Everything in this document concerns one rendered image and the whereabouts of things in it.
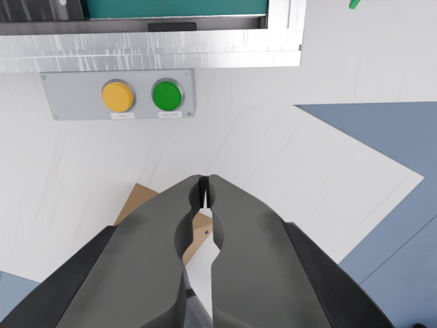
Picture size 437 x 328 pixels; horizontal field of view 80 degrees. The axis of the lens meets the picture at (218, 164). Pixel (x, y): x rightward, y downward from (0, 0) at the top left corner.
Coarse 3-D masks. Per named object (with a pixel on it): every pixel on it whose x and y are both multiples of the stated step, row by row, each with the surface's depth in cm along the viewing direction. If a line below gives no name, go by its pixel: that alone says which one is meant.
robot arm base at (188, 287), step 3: (183, 264) 54; (183, 267) 51; (183, 270) 50; (183, 273) 49; (186, 273) 52; (186, 276) 50; (186, 279) 49; (186, 282) 49; (189, 282) 51; (186, 285) 48; (189, 285) 49; (186, 288) 47; (189, 288) 48; (186, 291) 47; (189, 291) 47; (192, 291) 48; (186, 294) 46; (189, 294) 47; (192, 294) 47; (195, 294) 48
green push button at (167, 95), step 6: (162, 84) 35; (168, 84) 35; (174, 84) 36; (156, 90) 36; (162, 90) 36; (168, 90) 36; (174, 90) 36; (180, 90) 36; (156, 96) 36; (162, 96) 36; (168, 96) 36; (174, 96) 36; (180, 96) 36; (156, 102) 37; (162, 102) 37; (168, 102) 37; (174, 102) 37; (180, 102) 37; (162, 108) 37; (168, 108) 37; (174, 108) 37
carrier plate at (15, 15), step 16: (0, 0) 31; (16, 0) 31; (32, 0) 31; (48, 0) 31; (64, 0) 31; (80, 0) 31; (0, 16) 32; (16, 16) 32; (32, 16) 32; (48, 16) 32; (64, 16) 32; (80, 16) 32
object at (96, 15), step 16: (96, 0) 33; (112, 0) 33; (128, 0) 33; (144, 0) 33; (160, 0) 33; (176, 0) 33; (192, 0) 33; (208, 0) 33; (224, 0) 33; (240, 0) 33; (256, 0) 33; (96, 16) 34; (112, 16) 34; (128, 16) 34; (144, 16) 34; (160, 16) 34; (176, 16) 34; (192, 16) 34; (208, 16) 34; (224, 16) 36; (240, 16) 37; (256, 16) 38
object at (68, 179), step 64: (0, 128) 50; (64, 128) 50; (128, 128) 50; (192, 128) 50; (256, 128) 50; (320, 128) 50; (0, 192) 57; (64, 192) 57; (128, 192) 57; (256, 192) 57; (320, 192) 57; (384, 192) 57; (0, 256) 65; (64, 256) 65; (192, 256) 66
